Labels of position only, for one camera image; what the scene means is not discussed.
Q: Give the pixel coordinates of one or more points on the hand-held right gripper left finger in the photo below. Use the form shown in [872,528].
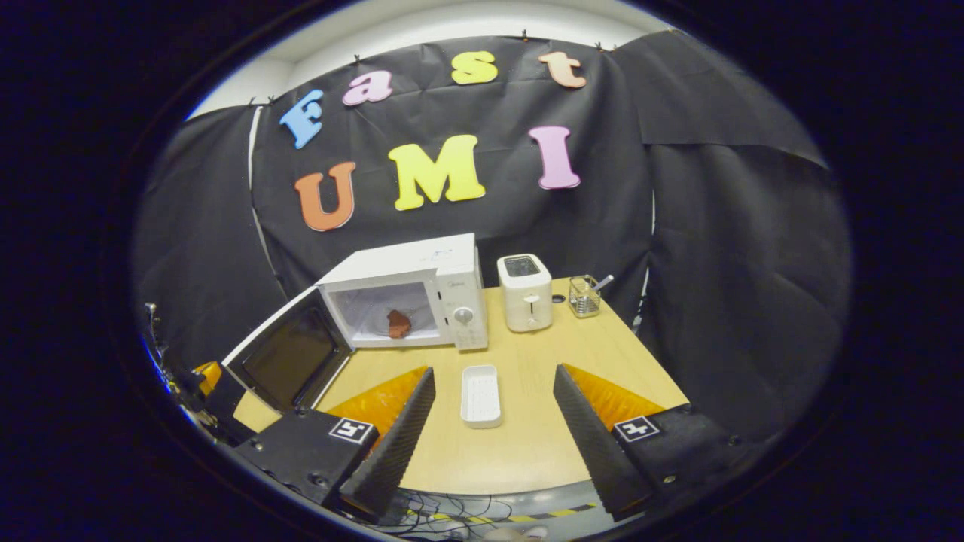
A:
[399,444]

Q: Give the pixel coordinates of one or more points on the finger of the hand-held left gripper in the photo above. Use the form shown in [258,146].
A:
[208,376]

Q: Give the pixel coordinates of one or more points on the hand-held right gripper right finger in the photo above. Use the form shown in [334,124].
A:
[595,444]

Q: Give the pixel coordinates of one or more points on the reddish brown meat slice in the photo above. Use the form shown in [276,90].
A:
[398,324]

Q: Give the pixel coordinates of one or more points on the white microwave oven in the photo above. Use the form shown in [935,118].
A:
[452,263]

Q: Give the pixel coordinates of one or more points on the white rectangular plastic tray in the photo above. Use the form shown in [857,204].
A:
[480,395]

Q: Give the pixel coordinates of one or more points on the white toaster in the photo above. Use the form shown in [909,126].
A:
[525,301]

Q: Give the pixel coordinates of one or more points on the white spoon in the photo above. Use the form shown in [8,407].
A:
[604,282]

